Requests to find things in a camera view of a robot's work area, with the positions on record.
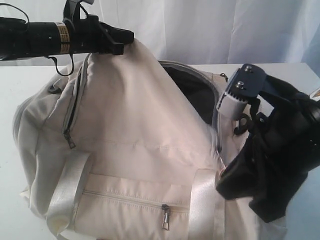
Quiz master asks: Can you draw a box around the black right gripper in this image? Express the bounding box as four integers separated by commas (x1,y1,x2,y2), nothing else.
216,74,320,223

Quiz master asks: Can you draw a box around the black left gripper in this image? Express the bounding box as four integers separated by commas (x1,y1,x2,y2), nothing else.
66,15,135,56

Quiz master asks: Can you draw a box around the cream fabric duffel bag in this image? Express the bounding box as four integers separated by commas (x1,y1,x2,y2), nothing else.
13,40,287,240

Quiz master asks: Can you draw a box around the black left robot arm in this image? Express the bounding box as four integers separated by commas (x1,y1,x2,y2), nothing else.
0,15,134,61

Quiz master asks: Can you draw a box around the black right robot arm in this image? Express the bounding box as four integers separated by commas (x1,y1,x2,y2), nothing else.
216,75,320,223

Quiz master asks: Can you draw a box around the white backdrop curtain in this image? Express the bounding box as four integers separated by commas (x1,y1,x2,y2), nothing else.
0,0,320,68

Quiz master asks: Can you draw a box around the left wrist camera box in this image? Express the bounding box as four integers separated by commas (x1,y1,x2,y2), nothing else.
65,0,95,9

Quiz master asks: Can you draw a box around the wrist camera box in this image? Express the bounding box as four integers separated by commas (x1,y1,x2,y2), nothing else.
216,63,267,121
65,0,95,9

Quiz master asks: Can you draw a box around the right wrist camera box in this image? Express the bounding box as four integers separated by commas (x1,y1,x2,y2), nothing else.
216,63,267,121

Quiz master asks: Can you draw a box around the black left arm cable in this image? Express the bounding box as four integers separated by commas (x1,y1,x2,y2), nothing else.
0,4,78,76

